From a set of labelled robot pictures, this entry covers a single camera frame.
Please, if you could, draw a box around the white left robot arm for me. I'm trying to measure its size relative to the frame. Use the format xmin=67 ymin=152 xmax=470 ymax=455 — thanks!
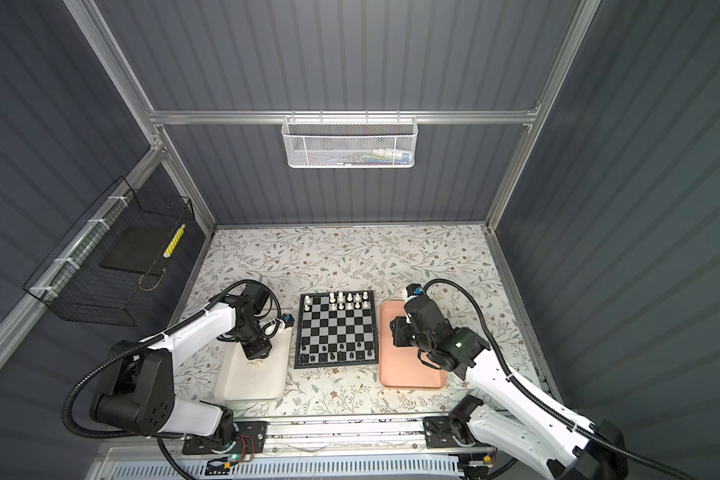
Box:
xmin=89 ymin=281 xmax=281 ymax=444

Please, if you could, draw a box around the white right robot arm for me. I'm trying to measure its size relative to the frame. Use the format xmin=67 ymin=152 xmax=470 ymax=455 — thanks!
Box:
xmin=427 ymin=326 xmax=629 ymax=479

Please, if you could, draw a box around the black white chess board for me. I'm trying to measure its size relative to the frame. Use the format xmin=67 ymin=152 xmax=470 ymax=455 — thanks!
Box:
xmin=294 ymin=290 xmax=379 ymax=369

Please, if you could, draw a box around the pink plastic tray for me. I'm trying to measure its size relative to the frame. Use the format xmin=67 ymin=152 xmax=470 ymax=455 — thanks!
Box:
xmin=379 ymin=300 xmax=446 ymax=390

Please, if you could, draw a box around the white plastic tray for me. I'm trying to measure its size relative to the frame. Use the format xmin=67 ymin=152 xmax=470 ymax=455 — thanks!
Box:
xmin=214 ymin=327 xmax=293 ymax=403

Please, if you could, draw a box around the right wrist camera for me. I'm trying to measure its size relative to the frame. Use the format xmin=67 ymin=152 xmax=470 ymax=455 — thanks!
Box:
xmin=404 ymin=294 xmax=443 ymax=331

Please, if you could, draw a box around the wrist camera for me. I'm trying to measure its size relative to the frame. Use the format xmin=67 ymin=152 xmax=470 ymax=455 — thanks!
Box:
xmin=240 ymin=281 xmax=270 ymax=315
xmin=404 ymin=294 xmax=443 ymax=331

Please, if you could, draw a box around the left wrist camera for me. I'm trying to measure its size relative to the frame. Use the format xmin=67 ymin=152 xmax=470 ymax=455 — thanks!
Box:
xmin=240 ymin=281 xmax=270 ymax=315

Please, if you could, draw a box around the black corrugated left cable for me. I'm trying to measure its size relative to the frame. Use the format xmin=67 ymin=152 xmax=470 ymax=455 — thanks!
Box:
xmin=61 ymin=278 xmax=283 ymax=439

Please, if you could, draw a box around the black corrugated cable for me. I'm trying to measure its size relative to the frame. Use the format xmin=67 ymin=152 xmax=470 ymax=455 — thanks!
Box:
xmin=61 ymin=278 xmax=283 ymax=439
xmin=422 ymin=278 xmax=697 ymax=480

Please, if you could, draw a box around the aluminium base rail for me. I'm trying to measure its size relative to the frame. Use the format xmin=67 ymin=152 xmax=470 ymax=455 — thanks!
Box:
xmin=95 ymin=412 xmax=589 ymax=457

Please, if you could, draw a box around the black corrugated right cable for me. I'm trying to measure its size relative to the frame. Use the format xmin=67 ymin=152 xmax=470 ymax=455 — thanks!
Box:
xmin=422 ymin=278 xmax=697 ymax=480

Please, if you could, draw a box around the white vented cable duct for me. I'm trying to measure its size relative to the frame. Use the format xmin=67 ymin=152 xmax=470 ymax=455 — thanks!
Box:
xmin=110 ymin=454 xmax=463 ymax=480

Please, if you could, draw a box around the black wire side basket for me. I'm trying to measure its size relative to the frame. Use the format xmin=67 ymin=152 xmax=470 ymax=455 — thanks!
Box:
xmin=24 ymin=178 xmax=204 ymax=327

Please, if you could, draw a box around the white wire wall basket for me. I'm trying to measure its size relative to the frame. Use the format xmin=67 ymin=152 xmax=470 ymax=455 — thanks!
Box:
xmin=281 ymin=118 xmax=419 ymax=169

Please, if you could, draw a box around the aluminium horizontal wall rail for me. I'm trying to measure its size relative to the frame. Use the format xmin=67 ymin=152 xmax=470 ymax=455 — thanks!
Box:
xmin=148 ymin=109 xmax=538 ymax=125

